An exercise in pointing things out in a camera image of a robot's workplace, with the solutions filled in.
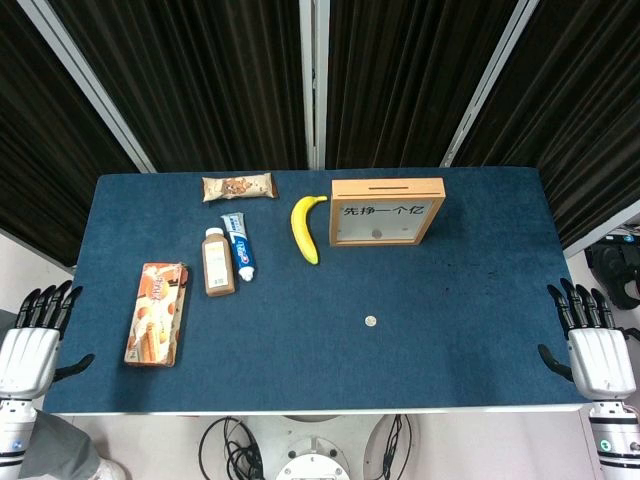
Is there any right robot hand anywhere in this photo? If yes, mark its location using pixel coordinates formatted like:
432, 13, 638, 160
537, 278, 640, 401

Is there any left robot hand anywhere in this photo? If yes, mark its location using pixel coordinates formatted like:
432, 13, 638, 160
0, 279, 96, 401

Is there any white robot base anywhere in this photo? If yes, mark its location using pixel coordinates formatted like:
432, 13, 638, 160
274, 414, 382, 480

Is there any black equipment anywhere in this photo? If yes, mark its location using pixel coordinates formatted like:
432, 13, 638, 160
583, 234, 640, 310

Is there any grey trouser leg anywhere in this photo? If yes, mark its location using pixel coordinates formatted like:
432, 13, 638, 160
19, 409, 104, 480

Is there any orange biscuit box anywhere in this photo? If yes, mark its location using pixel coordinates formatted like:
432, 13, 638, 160
123, 261, 191, 369

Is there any white shoe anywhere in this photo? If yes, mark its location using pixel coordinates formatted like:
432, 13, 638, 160
88, 455, 127, 480

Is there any dark pleated curtain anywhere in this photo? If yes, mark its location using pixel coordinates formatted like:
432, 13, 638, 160
449, 0, 640, 249
47, 0, 314, 174
324, 0, 521, 171
0, 0, 146, 269

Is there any brown drink bottle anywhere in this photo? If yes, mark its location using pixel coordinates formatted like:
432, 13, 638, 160
201, 227, 236, 299

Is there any blue white toothpaste tube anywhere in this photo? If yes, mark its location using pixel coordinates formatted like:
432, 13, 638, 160
220, 212, 258, 282

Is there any blue fabric table cloth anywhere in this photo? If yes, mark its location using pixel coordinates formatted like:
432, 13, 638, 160
42, 167, 586, 415

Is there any brown bear snack wrapper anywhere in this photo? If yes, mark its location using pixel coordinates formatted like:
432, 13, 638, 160
201, 172, 278, 204

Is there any yellow banana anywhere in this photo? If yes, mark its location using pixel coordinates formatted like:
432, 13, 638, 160
290, 194, 329, 265

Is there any grey metal frame post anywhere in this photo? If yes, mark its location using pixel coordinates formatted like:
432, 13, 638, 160
562, 197, 640, 260
298, 0, 331, 171
17, 0, 157, 174
439, 0, 540, 169

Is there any black cable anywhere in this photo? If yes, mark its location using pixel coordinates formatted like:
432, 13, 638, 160
198, 416, 267, 480
378, 413, 414, 474

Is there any wooden framed money box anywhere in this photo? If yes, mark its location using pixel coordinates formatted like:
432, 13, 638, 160
329, 178, 446, 248

